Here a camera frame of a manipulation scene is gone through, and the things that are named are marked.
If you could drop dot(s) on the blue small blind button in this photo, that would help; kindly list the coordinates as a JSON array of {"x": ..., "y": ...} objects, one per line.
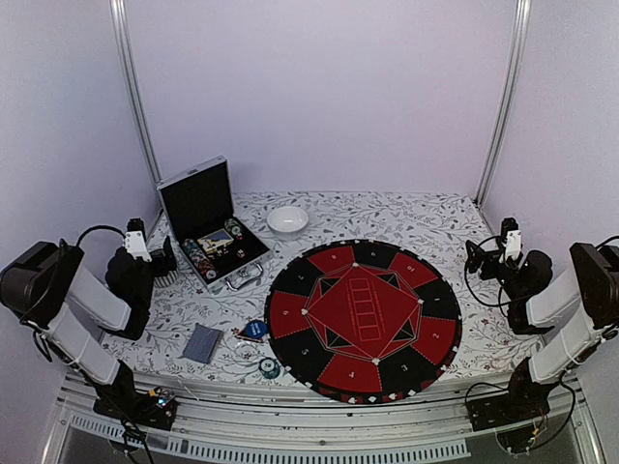
[{"x": 255, "y": 330}]

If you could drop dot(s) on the boxed playing card deck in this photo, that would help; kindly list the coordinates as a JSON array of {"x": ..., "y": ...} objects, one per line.
[{"x": 215, "y": 240}]

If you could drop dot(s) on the row of poker chips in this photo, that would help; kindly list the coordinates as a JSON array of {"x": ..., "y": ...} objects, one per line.
[{"x": 201, "y": 262}]

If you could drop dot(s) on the aluminium poker chip case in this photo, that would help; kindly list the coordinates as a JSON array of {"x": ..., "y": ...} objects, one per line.
[{"x": 198, "y": 201}]

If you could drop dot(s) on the black triangular all-in button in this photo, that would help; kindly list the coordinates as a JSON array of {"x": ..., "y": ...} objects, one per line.
[{"x": 239, "y": 335}]

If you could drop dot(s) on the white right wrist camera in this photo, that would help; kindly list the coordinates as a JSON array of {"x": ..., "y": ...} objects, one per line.
[{"x": 510, "y": 240}]

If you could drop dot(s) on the right aluminium frame post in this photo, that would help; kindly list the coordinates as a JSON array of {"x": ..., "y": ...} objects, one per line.
[{"x": 515, "y": 56}]

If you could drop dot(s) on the aluminium frame post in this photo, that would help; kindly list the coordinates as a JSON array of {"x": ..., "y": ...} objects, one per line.
[
  {"x": 121, "y": 29},
  {"x": 515, "y": 56}
]

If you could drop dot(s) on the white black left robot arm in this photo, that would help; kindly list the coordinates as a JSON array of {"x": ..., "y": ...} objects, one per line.
[{"x": 50, "y": 290}]

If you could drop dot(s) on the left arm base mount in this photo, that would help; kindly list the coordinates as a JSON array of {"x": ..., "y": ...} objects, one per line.
[{"x": 154, "y": 409}]

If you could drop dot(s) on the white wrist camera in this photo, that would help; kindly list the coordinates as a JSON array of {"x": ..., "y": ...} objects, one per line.
[
  {"x": 135, "y": 240},
  {"x": 510, "y": 240}
]

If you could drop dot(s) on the round red black poker mat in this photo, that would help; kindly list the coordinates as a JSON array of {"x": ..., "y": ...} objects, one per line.
[{"x": 363, "y": 321}]

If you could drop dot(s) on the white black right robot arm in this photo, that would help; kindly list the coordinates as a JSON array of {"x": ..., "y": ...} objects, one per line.
[{"x": 580, "y": 306}]

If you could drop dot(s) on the white ceramic bowl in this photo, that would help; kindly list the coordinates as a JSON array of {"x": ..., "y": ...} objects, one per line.
[{"x": 288, "y": 221}]

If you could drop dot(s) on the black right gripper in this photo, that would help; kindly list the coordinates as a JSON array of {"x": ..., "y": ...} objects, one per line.
[{"x": 492, "y": 258}]

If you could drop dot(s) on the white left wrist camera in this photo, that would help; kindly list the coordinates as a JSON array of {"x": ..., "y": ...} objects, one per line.
[{"x": 135, "y": 240}]

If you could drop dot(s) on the left aluminium frame post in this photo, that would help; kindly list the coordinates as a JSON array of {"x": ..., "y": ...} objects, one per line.
[{"x": 121, "y": 29}]

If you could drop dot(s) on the striped grey cup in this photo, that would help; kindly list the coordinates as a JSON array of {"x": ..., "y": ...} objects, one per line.
[{"x": 164, "y": 281}]

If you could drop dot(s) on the green fifty poker chip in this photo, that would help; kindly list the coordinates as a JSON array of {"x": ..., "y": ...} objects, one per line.
[{"x": 269, "y": 368}]

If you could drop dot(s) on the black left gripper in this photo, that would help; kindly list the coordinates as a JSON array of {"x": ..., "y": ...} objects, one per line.
[{"x": 163, "y": 267}]

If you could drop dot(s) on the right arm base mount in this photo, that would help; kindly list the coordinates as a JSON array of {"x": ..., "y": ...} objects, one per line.
[{"x": 508, "y": 411}]

